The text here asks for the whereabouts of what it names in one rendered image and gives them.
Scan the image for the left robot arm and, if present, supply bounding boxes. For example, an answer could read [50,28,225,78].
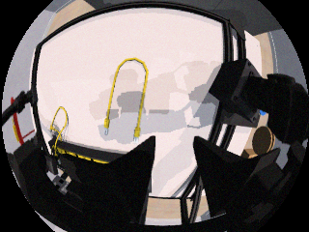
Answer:
[2,90,43,171]

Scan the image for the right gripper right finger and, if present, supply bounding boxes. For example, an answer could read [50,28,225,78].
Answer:
[193,135,281,218]

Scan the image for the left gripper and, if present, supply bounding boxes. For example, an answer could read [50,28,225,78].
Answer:
[42,150,59,175]

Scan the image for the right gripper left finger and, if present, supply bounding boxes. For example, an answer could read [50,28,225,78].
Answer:
[60,135,155,223]

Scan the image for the black rack frame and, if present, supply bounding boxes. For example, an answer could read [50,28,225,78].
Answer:
[52,134,152,224]

